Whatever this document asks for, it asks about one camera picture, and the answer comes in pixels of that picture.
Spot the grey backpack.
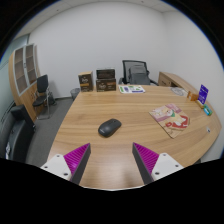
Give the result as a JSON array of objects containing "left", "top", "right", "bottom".
[{"left": 128, "top": 64, "right": 151, "bottom": 85}]

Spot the wooden side cabinet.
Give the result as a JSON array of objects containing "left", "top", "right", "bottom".
[{"left": 157, "top": 71, "right": 198, "bottom": 96}]

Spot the black mesh office chair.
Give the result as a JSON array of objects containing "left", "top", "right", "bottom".
[{"left": 118, "top": 59, "right": 159, "bottom": 86}]

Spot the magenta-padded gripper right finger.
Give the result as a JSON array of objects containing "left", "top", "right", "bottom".
[{"left": 131, "top": 142, "right": 185, "bottom": 185}]

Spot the white green printed sheet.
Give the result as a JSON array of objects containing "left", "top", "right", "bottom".
[{"left": 118, "top": 84, "right": 146, "bottom": 94}]

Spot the black computer mouse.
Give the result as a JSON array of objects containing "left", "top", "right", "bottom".
[{"left": 97, "top": 118, "right": 123, "bottom": 138}]

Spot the black leather sofa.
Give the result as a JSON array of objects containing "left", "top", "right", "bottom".
[{"left": 0, "top": 104, "right": 36, "bottom": 164}]

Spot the purple sign on wooden stand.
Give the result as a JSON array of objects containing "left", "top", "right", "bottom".
[{"left": 197, "top": 84, "right": 210, "bottom": 107}]

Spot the tall brown cardboard box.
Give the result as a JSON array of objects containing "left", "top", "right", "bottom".
[{"left": 78, "top": 71, "right": 95, "bottom": 93}]

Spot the wooden shelf unit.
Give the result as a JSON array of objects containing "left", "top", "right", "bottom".
[{"left": 8, "top": 43, "right": 42, "bottom": 123}]

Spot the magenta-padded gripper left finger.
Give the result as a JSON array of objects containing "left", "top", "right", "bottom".
[{"left": 40, "top": 142, "right": 92, "bottom": 185}]

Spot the grey mesh waste bin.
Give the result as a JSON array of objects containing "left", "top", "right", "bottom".
[{"left": 70, "top": 87, "right": 81, "bottom": 101}]

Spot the small orange box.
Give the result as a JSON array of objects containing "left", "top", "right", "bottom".
[{"left": 186, "top": 90, "right": 200, "bottom": 102}]

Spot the wide brown cardboard box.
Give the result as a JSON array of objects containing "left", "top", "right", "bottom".
[{"left": 95, "top": 78, "right": 117, "bottom": 93}]

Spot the dark brown cardboard box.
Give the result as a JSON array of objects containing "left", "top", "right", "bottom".
[{"left": 96, "top": 68, "right": 116, "bottom": 80}]

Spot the small green box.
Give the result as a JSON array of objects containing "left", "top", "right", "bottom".
[{"left": 203, "top": 104, "right": 213, "bottom": 117}]

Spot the black visitor chair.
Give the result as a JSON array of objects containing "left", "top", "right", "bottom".
[{"left": 32, "top": 74, "right": 56, "bottom": 120}]

